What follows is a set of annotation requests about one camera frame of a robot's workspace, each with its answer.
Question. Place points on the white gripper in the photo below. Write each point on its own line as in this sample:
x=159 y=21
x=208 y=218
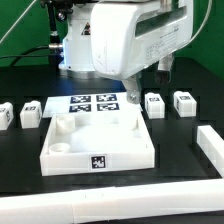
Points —
x=127 y=37

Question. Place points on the white square tabletop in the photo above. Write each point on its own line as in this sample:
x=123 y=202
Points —
x=96 y=142

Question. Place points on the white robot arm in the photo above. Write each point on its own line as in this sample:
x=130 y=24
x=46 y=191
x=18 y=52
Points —
x=70 y=23

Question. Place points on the white sheet with tags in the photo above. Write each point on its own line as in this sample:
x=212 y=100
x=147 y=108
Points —
x=87 y=103

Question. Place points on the white obstacle fence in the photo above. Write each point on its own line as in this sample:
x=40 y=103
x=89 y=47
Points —
x=116 y=203

